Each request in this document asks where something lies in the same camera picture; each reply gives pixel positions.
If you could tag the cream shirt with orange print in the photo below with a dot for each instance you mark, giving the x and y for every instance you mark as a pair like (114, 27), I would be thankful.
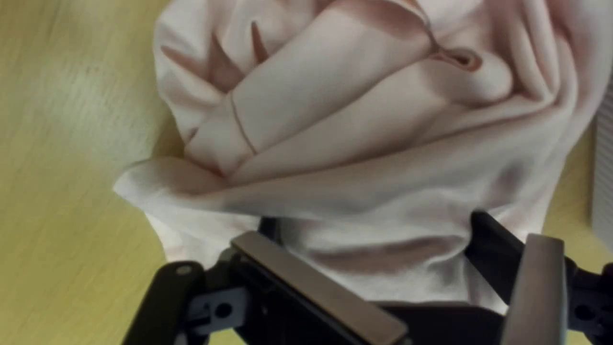
(383, 126)

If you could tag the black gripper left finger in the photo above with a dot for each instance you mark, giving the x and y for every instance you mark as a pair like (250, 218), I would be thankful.
(306, 287)

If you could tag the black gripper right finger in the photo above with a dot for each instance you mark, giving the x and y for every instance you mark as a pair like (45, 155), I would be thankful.
(538, 287)

